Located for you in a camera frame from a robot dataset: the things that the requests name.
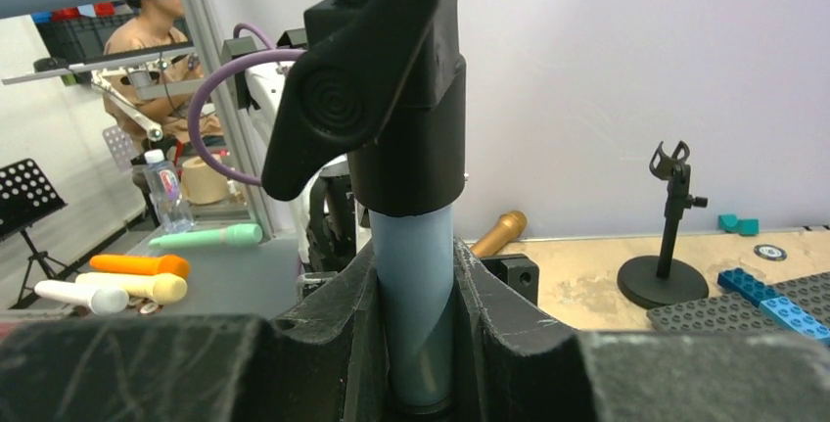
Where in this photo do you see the orange toy microphone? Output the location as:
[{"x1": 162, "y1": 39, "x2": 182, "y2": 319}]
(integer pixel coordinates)
[{"x1": 89, "y1": 255, "x2": 191, "y2": 278}]

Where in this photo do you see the clear water bottle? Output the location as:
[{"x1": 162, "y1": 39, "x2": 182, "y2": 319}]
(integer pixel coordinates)
[{"x1": 144, "y1": 149, "x2": 195, "y2": 234}]

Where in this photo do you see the gold microphone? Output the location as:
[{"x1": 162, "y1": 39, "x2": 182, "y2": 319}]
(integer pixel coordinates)
[{"x1": 470, "y1": 210, "x2": 528, "y2": 258}]

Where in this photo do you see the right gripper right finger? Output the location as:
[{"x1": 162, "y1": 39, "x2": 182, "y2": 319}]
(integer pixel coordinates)
[{"x1": 454, "y1": 242, "x2": 829, "y2": 421}]

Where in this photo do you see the light blue music stand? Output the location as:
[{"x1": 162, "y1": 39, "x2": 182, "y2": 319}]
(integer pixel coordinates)
[{"x1": 0, "y1": 0, "x2": 468, "y2": 410}]

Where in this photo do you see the beige tape roll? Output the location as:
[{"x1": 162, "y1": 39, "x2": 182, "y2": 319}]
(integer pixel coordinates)
[{"x1": 181, "y1": 157, "x2": 230, "y2": 206}]

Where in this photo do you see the mint green toy microphone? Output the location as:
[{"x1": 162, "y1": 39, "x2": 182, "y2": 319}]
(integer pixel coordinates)
[{"x1": 148, "y1": 223, "x2": 263, "y2": 250}]

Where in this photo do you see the white toy microphone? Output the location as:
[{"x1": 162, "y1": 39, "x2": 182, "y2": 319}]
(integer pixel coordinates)
[{"x1": 33, "y1": 280, "x2": 129, "y2": 315}]

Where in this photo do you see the cream toy microphone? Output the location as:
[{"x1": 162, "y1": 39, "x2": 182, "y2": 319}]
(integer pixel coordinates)
[{"x1": 75, "y1": 272, "x2": 188, "y2": 305}]

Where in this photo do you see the person in tan shirt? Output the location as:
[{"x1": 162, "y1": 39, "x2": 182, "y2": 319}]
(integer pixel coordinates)
[{"x1": 103, "y1": 0, "x2": 204, "y2": 151}]

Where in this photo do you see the small round marker sticker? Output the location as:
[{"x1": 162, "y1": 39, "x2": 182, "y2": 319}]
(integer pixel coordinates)
[{"x1": 754, "y1": 244, "x2": 788, "y2": 261}]

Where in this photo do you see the black background music stand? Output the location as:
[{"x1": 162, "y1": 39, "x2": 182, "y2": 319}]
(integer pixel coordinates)
[{"x1": 1, "y1": 158, "x2": 78, "y2": 309}]

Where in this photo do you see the dark grey lego baseplate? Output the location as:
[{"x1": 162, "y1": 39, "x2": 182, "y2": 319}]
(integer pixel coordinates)
[{"x1": 646, "y1": 272, "x2": 829, "y2": 332}]

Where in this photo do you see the blue lego bricks strip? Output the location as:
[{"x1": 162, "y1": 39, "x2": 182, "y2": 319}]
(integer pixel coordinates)
[{"x1": 716, "y1": 268, "x2": 829, "y2": 347}]

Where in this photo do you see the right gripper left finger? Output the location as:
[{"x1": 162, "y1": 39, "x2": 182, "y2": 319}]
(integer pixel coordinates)
[{"x1": 1, "y1": 247, "x2": 380, "y2": 421}]

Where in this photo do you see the black microphone stand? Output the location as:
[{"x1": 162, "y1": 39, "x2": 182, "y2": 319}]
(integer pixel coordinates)
[{"x1": 617, "y1": 141, "x2": 709, "y2": 309}]

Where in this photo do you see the aluminium frame post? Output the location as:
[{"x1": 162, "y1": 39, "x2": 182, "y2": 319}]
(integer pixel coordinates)
[{"x1": 181, "y1": 0, "x2": 274, "y2": 239}]

